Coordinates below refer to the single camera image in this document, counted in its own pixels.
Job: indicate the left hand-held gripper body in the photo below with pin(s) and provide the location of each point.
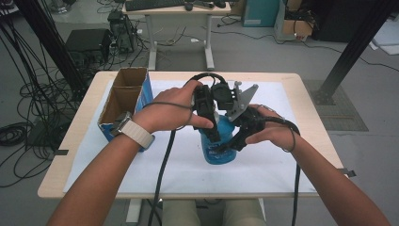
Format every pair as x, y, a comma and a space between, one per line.
205, 100

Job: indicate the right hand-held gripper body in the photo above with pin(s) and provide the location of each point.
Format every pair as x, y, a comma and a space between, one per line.
251, 121

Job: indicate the blue bottle with white cap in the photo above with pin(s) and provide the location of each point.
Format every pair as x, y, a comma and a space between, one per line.
219, 157

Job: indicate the person's right hand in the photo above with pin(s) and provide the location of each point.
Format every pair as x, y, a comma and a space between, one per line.
276, 133

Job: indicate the person's left hand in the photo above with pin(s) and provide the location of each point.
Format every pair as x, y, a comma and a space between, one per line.
169, 113

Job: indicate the white table mat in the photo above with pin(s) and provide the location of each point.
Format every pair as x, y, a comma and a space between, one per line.
188, 175

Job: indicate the white table leg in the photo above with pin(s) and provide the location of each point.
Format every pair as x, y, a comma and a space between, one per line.
134, 210
262, 208

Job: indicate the person's right leg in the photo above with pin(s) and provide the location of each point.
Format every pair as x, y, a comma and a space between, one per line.
244, 215

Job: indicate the person's leg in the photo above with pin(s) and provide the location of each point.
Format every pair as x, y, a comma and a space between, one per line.
244, 215
180, 215

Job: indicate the wristwatch with beige band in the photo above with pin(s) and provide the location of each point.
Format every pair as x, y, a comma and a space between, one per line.
138, 133

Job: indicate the blue cardboard box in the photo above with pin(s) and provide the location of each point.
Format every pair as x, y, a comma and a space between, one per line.
125, 94

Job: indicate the person's left leg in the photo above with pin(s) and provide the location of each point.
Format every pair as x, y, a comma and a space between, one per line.
180, 215

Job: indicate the dark gridded floor mat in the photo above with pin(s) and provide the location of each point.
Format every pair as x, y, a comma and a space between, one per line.
345, 116

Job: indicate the white desk with wooden top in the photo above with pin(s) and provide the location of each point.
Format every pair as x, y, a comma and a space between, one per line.
175, 10

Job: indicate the dark oblong object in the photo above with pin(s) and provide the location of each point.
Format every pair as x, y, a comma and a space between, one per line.
203, 4

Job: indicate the teal box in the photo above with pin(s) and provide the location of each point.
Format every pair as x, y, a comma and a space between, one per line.
260, 12

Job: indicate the open brown cardboard box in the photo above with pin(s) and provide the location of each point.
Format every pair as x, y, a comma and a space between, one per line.
298, 28

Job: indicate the black computer tower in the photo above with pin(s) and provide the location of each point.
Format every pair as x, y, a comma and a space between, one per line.
124, 31

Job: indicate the black keyboard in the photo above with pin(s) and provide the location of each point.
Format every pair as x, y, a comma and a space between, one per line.
153, 4

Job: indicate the black tape strip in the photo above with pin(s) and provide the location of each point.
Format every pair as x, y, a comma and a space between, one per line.
61, 152
349, 172

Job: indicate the black case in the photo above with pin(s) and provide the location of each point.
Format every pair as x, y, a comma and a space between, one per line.
87, 39

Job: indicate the black cabinet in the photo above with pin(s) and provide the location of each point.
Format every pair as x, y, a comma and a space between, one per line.
338, 19

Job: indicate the black metal stand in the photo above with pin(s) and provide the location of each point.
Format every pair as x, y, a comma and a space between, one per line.
47, 37
360, 40

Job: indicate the white sheets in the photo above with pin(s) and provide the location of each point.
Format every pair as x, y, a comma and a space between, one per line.
389, 37

